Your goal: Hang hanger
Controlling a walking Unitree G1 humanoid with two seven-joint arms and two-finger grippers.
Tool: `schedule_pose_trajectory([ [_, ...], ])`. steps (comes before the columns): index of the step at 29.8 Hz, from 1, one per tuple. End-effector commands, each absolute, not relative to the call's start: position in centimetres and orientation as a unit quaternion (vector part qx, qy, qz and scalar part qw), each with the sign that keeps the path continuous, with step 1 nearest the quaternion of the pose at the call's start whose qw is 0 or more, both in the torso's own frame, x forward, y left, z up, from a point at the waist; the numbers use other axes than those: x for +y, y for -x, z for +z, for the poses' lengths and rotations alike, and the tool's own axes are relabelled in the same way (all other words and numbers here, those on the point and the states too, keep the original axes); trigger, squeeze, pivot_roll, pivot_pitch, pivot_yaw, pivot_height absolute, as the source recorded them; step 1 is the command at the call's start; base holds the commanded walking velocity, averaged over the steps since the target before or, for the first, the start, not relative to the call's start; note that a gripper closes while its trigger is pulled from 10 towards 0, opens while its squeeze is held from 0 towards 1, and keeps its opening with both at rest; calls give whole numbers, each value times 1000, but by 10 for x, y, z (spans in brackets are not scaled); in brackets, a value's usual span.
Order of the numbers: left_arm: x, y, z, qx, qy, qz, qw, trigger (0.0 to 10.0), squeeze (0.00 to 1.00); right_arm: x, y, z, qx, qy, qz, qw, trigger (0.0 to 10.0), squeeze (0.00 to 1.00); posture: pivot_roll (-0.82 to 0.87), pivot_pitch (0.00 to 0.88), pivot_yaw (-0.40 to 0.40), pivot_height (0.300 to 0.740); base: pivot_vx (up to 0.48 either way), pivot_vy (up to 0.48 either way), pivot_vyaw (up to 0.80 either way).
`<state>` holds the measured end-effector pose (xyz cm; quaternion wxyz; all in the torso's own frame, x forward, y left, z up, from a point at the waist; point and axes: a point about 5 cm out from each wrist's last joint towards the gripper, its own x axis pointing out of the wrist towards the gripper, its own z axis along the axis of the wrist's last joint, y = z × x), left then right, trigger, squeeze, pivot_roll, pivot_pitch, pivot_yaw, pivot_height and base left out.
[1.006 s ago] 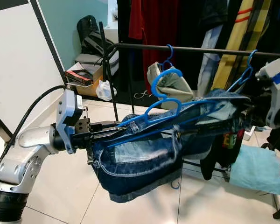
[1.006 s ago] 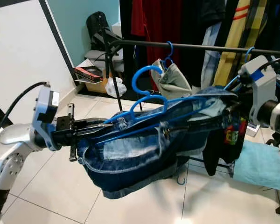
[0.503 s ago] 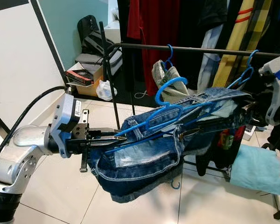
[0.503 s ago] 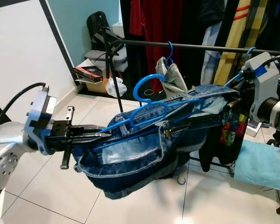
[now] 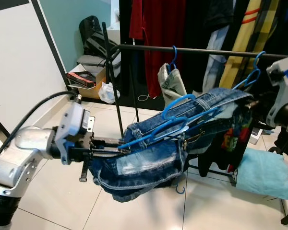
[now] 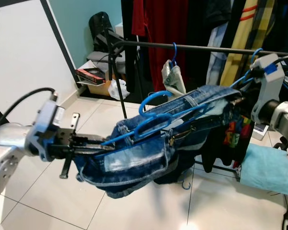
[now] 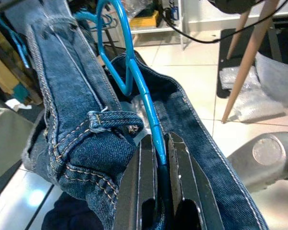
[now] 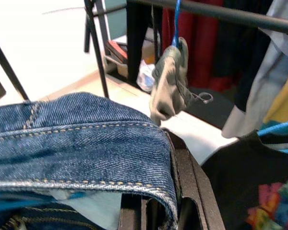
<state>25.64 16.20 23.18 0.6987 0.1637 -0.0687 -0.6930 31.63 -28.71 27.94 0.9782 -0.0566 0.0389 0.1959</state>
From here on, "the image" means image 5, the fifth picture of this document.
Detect blue denim shorts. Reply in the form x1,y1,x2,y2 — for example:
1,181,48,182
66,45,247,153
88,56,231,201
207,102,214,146
90,88,254,203

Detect blue plastic hanger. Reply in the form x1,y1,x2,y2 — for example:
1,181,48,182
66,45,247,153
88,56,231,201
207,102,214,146
118,93,231,150
233,51,267,92
169,46,179,72

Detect white plastic bag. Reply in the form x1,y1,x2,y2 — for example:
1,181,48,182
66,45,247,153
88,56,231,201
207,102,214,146
98,81,120,104

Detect black t-shirt colourful print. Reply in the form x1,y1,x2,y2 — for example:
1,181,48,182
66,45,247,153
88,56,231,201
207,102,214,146
202,103,254,180

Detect brown cardboard box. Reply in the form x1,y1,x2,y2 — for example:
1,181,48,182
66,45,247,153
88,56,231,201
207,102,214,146
66,65,108,99

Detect light blue towel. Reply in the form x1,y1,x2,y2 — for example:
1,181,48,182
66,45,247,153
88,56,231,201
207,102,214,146
235,148,288,201

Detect red black carton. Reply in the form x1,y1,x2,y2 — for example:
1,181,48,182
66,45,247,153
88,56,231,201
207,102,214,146
67,71,96,88

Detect yellow plaid hanging garment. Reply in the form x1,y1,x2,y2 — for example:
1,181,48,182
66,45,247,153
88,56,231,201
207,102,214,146
218,0,279,89

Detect light blue hanging jeans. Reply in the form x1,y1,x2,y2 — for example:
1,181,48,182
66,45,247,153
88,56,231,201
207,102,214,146
202,24,231,94

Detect grey green shorts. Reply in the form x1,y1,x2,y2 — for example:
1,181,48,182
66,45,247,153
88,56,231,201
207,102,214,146
157,62,188,107

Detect black metal clothes rack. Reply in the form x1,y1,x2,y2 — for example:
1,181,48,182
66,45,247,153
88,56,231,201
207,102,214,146
102,22,288,226

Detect black hanging jacket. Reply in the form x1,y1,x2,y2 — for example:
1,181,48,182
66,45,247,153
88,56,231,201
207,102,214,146
202,0,240,34

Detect black backpack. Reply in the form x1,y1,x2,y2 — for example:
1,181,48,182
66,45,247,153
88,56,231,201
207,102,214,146
79,15,120,65

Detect red hanging garment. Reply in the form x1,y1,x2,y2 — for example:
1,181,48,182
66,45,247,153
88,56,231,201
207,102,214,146
130,0,183,99

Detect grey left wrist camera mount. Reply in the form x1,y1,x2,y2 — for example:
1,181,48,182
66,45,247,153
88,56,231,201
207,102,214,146
54,102,93,165

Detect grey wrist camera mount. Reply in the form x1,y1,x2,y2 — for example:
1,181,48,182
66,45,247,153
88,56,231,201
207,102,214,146
266,57,288,127
54,102,93,165

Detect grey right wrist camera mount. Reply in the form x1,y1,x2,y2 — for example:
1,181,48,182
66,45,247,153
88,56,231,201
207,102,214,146
266,57,288,127

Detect black wall edge trim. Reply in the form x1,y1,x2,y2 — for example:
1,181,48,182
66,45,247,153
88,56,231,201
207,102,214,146
31,0,70,84

